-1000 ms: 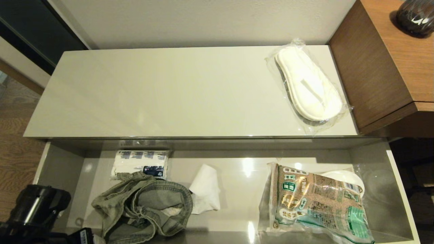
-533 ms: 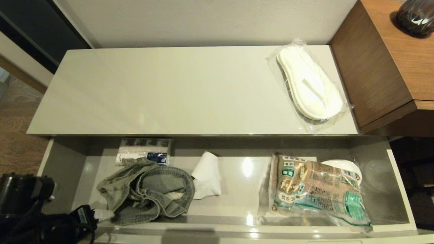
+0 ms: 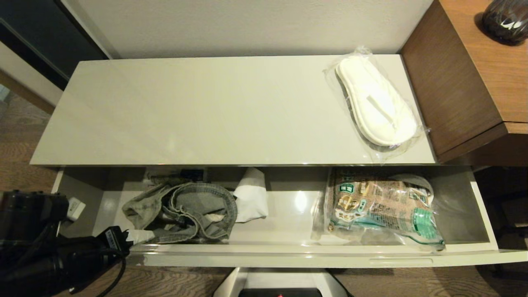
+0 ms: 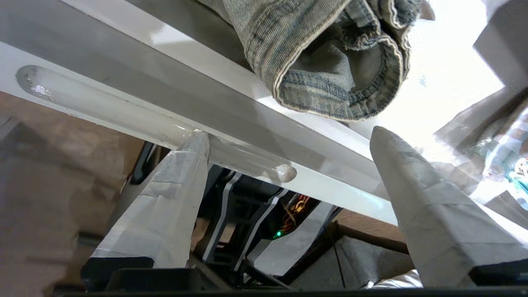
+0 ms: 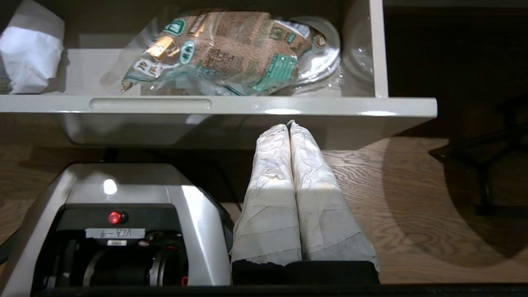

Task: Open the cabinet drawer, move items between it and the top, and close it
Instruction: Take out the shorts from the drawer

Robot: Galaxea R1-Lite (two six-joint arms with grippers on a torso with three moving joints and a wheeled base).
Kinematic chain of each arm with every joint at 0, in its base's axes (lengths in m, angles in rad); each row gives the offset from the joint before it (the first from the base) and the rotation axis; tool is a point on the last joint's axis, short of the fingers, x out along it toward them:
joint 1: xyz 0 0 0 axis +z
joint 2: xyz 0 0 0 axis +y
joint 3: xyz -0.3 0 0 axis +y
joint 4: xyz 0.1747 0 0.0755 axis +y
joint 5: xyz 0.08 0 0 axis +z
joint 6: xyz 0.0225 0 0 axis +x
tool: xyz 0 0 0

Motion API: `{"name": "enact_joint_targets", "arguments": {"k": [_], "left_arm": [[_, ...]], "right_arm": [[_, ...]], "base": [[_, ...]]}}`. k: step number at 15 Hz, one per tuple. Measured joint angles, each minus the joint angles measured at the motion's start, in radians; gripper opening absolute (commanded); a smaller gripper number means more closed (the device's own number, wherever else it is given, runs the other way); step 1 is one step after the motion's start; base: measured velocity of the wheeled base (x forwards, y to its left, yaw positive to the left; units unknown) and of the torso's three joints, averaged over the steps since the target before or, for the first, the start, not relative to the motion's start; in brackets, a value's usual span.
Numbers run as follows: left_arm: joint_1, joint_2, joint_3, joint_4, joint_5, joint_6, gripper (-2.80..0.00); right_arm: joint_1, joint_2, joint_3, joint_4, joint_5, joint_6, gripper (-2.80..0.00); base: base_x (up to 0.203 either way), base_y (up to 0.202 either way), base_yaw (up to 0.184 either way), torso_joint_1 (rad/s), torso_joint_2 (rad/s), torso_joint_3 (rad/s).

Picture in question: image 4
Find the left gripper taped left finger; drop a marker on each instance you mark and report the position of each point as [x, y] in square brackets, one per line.
[165, 214]

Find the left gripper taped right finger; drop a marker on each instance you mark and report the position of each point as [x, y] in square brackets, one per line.
[433, 214]

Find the white duvet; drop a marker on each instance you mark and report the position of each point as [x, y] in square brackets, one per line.
[398, 281]

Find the faded denim jeans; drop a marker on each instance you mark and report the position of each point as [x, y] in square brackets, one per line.
[330, 53]

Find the brown green snack bag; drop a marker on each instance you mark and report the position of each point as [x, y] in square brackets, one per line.
[499, 156]

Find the white and black robot base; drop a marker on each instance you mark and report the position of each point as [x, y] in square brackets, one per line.
[255, 222]

